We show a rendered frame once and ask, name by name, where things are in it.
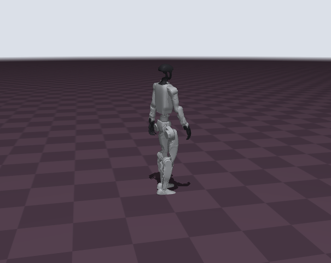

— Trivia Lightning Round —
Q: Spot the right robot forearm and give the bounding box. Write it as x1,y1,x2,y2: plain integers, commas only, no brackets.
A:
177,106,189,128

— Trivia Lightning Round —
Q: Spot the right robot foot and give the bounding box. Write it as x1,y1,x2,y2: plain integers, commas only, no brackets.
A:
157,188,176,195

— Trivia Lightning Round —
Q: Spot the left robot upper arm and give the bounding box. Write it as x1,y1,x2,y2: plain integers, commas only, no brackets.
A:
152,83,157,106

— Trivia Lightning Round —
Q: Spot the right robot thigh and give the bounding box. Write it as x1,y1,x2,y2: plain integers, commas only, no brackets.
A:
162,126,178,165

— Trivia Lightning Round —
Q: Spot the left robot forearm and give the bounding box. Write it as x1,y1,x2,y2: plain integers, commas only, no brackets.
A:
149,103,156,122

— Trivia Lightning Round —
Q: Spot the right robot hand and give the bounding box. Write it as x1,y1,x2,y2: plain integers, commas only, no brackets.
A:
183,126,191,140

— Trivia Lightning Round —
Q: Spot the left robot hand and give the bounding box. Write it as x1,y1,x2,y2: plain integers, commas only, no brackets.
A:
149,118,156,135

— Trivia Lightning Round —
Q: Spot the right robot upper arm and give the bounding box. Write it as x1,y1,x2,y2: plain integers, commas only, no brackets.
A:
167,86,180,113

